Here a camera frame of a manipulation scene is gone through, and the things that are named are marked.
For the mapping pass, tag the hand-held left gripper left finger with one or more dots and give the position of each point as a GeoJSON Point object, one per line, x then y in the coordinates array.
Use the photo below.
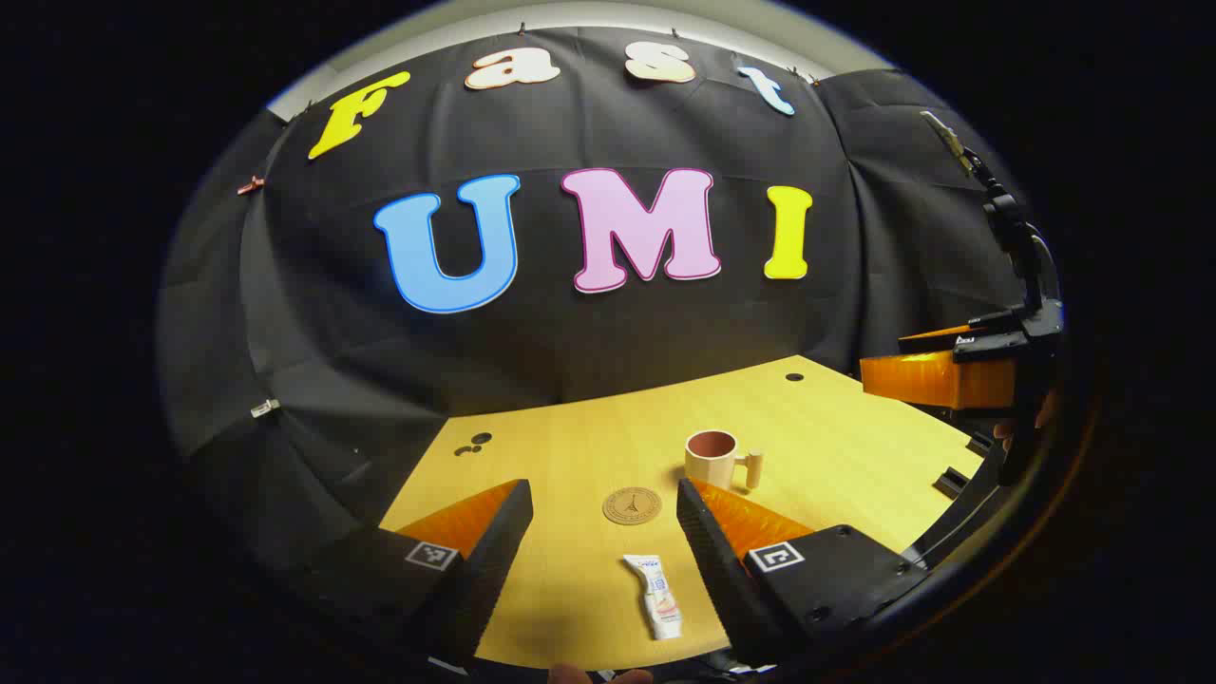
{"type": "Point", "coordinates": [494, 560]}

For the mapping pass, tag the wooden desktop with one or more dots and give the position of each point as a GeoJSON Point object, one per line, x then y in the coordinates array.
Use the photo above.
{"type": "Point", "coordinates": [579, 456]}

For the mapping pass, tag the round wooden coaster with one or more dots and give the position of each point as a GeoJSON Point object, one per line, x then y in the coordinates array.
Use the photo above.
{"type": "Point", "coordinates": [632, 505]}

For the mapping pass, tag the red cloth clip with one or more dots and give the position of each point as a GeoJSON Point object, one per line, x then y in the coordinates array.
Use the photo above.
{"type": "Point", "coordinates": [251, 185]}

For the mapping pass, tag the silver cloth clip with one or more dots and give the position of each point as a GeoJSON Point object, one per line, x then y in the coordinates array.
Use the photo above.
{"type": "Point", "coordinates": [265, 408]}

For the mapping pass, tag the black backdrop cloth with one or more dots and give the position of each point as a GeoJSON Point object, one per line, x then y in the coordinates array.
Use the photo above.
{"type": "Point", "coordinates": [570, 342]}

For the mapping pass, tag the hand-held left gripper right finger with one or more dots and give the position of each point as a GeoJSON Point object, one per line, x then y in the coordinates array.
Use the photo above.
{"type": "Point", "coordinates": [712, 560]}

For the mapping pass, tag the black desk edge bracket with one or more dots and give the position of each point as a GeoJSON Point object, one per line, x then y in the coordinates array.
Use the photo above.
{"type": "Point", "coordinates": [952, 483]}

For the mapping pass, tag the white toothpaste tube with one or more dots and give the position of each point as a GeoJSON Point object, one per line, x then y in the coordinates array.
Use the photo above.
{"type": "Point", "coordinates": [657, 598]}

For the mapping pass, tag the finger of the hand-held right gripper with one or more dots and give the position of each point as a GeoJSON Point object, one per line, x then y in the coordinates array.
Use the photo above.
{"type": "Point", "coordinates": [936, 380]}
{"type": "Point", "coordinates": [936, 333]}

